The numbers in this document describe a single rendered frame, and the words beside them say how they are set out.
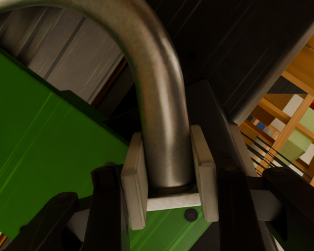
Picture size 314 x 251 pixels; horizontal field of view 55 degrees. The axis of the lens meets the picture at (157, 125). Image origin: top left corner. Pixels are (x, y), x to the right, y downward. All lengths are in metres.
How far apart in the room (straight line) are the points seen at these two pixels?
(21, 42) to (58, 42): 0.34
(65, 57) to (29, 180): 0.41
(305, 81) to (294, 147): 2.51
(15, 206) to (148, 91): 0.14
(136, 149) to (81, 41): 0.48
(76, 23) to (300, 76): 0.65
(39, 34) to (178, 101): 0.12
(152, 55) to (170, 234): 0.13
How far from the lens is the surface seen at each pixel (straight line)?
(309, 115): 3.78
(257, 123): 8.64
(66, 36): 0.60
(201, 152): 0.15
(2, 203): 0.26
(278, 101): 3.75
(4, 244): 0.44
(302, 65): 0.99
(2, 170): 0.25
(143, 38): 0.18
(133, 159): 0.16
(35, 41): 0.25
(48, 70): 0.62
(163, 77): 0.17
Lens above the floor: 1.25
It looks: 13 degrees down
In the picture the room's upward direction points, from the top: 129 degrees clockwise
